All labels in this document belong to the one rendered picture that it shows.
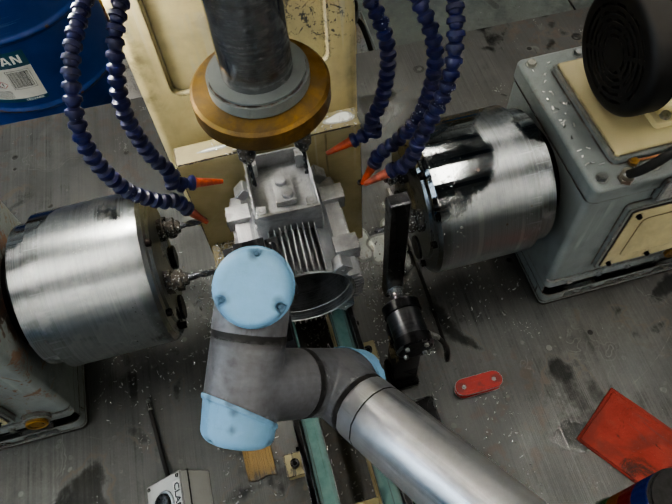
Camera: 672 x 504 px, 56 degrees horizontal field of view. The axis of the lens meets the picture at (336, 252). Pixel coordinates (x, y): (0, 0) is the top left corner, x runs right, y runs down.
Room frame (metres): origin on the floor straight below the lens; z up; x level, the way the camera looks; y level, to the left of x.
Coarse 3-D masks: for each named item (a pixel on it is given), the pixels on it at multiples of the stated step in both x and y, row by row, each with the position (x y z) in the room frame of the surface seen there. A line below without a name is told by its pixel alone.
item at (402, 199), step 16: (400, 208) 0.45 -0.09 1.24; (400, 224) 0.45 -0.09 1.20; (384, 240) 0.46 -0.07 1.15; (400, 240) 0.45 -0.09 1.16; (384, 256) 0.46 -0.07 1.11; (400, 256) 0.45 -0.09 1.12; (384, 272) 0.46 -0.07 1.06; (400, 272) 0.45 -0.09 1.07; (384, 288) 0.45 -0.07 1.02; (400, 288) 0.45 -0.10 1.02
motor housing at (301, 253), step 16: (336, 208) 0.58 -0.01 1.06; (240, 224) 0.57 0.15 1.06; (336, 224) 0.55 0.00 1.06; (240, 240) 0.54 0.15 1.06; (288, 240) 0.50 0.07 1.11; (304, 240) 0.51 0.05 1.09; (320, 240) 0.51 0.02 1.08; (288, 256) 0.48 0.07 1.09; (304, 256) 0.47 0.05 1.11; (320, 256) 0.48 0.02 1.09; (352, 256) 0.50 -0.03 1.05; (304, 272) 0.45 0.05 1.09; (320, 272) 0.45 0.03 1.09; (352, 272) 0.47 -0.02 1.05; (304, 288) 0.51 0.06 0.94; (320, 288) 0.50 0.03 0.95; (336, 288) 0.49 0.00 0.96; (352, 288) 0.46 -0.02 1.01; (304, 304) 0.48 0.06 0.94; (320, 304) 0.47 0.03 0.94; (336, 304) 0.46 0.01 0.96
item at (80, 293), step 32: (32, 224) 0.54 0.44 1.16; (64, 224) 0.53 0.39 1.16; (96, 224) 0.52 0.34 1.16; (128, 224) 0.52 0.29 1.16; (160, 224) 0.57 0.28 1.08; (32, 256) 0.48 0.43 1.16; (64, 256) 0.47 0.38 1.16; (96, 256) 0.47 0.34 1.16; (128, 256) 0.47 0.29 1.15; (160, 256) 0.51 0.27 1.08; (32, 288) 0.43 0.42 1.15; (64, 288) 0.43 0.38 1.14; (96, 288) 0.43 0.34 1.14; (128, 288) 0.43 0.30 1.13; (160, 288) 0.45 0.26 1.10; (32, 320) 0.40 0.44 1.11; (64, 320) 0.40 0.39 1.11; (96, 320) 0.40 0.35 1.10; (128, 320) 0.40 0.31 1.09; (160, 320) 0.40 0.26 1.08; (64, 352) 0.37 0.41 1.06; (96, 352) 0.38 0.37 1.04; (128, 352) 0.39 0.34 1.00
